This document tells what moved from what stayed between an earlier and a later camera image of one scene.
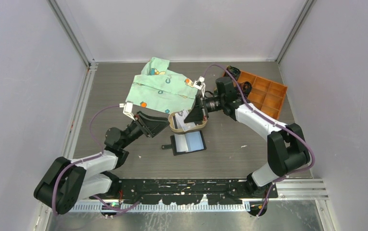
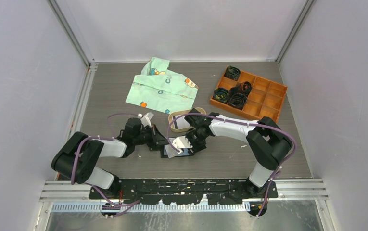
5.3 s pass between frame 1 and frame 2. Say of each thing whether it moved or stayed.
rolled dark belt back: stayed
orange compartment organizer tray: stayed
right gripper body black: moved
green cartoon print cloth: stayed
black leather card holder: moved
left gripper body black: moved
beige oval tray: stayed
